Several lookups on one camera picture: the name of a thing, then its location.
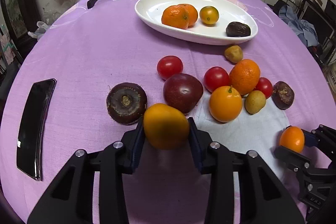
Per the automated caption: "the red cherry tomato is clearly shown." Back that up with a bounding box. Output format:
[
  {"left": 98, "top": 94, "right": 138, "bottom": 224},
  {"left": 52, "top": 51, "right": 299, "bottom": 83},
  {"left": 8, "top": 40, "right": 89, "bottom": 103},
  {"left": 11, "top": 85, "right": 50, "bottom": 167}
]
[
  {"left": 254, "top": 77, "right": 273, "bottom": 99},
  {"left": 157, "top": 55, "right": 184, "bottom": 80},
  {"left": 204, "top": 67, "right": 230, "bottom": 93}
]

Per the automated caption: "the black monitor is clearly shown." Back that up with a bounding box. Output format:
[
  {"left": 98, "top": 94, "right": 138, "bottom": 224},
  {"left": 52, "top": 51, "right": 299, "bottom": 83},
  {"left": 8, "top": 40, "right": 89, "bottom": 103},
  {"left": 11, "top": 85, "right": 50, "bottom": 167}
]
[{"left": 302, "top": 0, "right": 336, "bottom": 39}]

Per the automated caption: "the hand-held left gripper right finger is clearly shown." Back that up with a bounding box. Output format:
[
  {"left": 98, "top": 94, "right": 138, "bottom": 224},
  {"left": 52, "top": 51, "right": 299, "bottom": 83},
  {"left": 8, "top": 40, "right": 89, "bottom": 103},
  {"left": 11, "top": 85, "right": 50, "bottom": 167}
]
[{"left": 188, "top": 117, "right": 306, "bottom": 224}]

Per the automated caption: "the small brown water chestnut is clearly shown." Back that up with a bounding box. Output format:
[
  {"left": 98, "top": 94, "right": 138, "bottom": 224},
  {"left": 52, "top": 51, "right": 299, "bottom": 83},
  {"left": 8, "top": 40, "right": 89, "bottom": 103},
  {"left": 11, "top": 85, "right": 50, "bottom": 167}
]
[{"left": 272, "top": 81, "right": 295, "bottom": 110}]

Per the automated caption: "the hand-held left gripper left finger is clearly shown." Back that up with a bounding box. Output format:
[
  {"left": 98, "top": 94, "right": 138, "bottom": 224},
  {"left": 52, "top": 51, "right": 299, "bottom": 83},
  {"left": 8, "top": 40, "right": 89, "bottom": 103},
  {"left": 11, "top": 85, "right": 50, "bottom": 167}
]
[{"left": 27, "top": 117, "right": 145, "bottom": 224}]

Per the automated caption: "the white plastic bag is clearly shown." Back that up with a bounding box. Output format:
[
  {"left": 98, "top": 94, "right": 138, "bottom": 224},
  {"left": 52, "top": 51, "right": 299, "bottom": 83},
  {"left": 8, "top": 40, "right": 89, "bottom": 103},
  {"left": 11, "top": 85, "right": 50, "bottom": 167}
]
[{"left": 28, "top": 21, "right": 50, "bottom": 41}]

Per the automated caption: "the dark water chestnut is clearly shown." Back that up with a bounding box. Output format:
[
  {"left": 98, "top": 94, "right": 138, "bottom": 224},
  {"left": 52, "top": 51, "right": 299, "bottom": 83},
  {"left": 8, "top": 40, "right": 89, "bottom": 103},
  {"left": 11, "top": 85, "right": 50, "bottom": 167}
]
[{"left": 226, "top": 22, "right": 251, "bottom": 37}]

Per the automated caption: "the white oval plate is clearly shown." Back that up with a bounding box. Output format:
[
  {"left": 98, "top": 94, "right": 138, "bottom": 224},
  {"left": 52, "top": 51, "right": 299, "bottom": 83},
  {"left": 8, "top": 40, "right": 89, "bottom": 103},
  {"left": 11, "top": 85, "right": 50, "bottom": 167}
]
[{"left": 135, "top": 0, "right": 259, "bottom": 46}]

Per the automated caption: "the black smartphone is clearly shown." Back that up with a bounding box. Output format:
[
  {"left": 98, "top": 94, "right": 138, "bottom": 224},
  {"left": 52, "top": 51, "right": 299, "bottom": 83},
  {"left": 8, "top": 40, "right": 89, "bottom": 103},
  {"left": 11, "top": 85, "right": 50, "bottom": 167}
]
[{"left": 16, "top": 79, "right": 57, "bottom": 181}]

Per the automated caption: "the smooth orange kumquat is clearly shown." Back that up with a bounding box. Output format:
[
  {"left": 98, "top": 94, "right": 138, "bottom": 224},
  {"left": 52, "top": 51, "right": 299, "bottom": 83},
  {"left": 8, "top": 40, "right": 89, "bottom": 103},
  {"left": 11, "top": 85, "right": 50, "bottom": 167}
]
[
  {"left": 143, "top": 103, "right": 190, "bottom": 150},
  {"left": 279, "top": 126, "right": 305, "bottom": 153},
  {"left": 209, "top": 86, "right": 242, "bottom": 123}
]

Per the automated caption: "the small yellow-brown fruit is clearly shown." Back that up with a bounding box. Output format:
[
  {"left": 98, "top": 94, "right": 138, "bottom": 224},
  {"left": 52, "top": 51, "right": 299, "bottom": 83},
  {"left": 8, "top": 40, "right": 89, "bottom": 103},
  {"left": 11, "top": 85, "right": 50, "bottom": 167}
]
[
  {"left": 245, "top": 90, "right": 267, "bottom": 114},
  {"left": 224, "top": 45, "right": 243, "bottom": 63}
]

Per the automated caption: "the dark wooden cabinet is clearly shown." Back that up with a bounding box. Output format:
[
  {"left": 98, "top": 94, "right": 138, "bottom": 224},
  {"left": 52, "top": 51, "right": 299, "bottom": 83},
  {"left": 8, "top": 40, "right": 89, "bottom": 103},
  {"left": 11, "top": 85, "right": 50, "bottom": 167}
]
[{"left": 0, "top": 0, "right": 37, "bottom": 56}]

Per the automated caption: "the dark red plum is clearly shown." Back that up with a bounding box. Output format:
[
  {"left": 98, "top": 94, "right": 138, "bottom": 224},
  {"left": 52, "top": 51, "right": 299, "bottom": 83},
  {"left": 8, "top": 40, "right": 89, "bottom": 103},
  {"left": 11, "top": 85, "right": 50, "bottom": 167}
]
[{"left": 163, "top": 73, "right": 204, "bottom": 115}]

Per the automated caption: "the blue crumpled clothing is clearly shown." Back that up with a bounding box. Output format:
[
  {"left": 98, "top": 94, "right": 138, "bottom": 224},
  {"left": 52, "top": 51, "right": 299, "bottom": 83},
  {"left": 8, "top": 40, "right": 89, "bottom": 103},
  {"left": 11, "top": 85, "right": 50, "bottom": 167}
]
[{"left": 278, "top": 5, "right": 319, "bottom": 47}]

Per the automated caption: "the white cloth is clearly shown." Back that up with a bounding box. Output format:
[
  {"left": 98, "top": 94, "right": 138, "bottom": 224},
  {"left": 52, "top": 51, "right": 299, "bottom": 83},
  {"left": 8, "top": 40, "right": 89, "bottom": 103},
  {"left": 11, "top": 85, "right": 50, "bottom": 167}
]
[{"left": 188, "top": 98, "right": 294, "bottom": 188}]

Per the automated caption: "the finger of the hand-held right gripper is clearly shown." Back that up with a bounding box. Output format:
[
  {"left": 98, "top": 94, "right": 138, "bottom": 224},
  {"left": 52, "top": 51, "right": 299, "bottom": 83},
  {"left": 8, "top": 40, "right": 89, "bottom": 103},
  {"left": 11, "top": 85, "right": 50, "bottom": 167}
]
[
  {"left": 303, "top": 124, "right": 336, "bottom": 163},
  {"left": 274, "top": 146, "right": 312, "bottom": 171}
]

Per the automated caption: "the orange mandarin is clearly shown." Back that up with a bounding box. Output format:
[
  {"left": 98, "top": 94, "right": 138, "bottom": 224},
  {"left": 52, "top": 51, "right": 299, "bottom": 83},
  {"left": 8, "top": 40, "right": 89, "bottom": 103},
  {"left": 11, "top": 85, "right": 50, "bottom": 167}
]
[
  {"left": 177, "top": 4, "right": 198, "bottom": 28},
  {"left": 161, "top": 5, "right": 190, "bottom": 29},
  {"left": 229, "top": 59, "right": 261, "bottom": 95}
]

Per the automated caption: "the greenish yellow citrus fruit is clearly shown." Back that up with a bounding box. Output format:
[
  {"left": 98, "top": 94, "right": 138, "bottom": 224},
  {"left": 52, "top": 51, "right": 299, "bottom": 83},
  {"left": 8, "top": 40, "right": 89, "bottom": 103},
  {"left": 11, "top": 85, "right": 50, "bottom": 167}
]
[{"left": 199, "top": 6, "right": 219, "bottom": 25}]

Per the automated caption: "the large brown water chestnut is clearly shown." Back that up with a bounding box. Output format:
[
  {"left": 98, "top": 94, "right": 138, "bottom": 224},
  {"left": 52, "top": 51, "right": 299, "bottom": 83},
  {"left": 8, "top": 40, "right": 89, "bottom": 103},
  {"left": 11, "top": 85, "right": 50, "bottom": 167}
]
[{"left": 106, "top": 83, "right": 148, "bottom": 125}]

